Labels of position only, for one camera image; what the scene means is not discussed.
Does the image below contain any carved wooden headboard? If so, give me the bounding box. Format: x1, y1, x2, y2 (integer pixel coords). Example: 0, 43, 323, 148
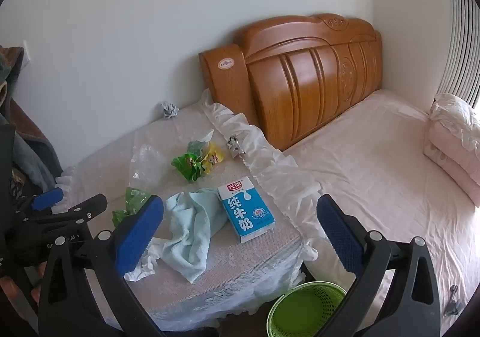
234, 14, 383, 152

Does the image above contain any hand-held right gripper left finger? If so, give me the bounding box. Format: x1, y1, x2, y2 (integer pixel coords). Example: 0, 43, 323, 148
37, 194, 166, 337

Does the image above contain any clear plastic bag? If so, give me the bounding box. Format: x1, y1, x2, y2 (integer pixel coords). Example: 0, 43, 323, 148
129, 130, 214, 203

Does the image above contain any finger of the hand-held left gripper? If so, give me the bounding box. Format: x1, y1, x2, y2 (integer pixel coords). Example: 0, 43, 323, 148
15, 187, 64, 218
35, 193, 109, 227

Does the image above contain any folded pink quilt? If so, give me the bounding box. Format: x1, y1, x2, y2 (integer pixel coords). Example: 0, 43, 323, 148
423, 93, 480, 208

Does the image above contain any small metal object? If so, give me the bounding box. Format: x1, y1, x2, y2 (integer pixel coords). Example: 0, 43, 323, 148
444, 285, 460, 317

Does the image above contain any wooden board with round sticker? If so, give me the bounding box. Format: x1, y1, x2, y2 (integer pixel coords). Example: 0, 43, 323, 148
199, 44, 263, 128

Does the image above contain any bright green snack wrapper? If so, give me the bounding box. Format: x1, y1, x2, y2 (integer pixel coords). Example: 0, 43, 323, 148
172, 151, 205, 183

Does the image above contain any green plastic waste basket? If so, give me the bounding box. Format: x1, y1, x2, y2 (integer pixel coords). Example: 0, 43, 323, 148
267, 281, 347, 337

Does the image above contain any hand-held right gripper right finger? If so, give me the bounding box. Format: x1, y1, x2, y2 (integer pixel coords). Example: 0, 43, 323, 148
316, 194, 441, 337

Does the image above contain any light blue towel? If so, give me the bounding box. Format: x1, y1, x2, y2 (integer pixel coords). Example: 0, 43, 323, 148
148, 187, 229, 284

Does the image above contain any dark cloth pile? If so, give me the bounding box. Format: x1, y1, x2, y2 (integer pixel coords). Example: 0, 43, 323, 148
0, 46, 62, 188

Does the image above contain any white lace tablecloth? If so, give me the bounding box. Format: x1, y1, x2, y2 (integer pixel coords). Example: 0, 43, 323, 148
56, 89, 327, 332

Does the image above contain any dark green packet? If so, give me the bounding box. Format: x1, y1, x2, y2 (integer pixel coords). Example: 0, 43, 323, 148
187, 130, 214, 158

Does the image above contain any blue and white milk carton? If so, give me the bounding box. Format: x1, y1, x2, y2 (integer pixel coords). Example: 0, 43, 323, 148
217, 177, 275, 244

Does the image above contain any yellow snack wrapper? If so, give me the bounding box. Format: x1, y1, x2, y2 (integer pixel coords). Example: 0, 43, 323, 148
202, 142, 225, 176

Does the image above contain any white ribbed radiator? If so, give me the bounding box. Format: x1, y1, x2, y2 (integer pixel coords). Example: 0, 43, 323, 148
437, 0, 480, 107

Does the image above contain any crumpled paper ball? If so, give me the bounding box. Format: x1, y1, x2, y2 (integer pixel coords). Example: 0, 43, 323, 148
160, 101, 180, 120
225, 134, 244, 158

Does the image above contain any small green wrapper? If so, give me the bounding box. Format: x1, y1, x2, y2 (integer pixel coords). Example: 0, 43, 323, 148
112, 187, 152, 227

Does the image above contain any pink bed sheet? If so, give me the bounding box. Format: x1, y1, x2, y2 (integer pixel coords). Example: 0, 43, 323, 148
281, 89, 480, 337

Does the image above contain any white crumpled tissue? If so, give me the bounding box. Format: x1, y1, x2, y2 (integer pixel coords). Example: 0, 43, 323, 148
124, 237, 166, 282

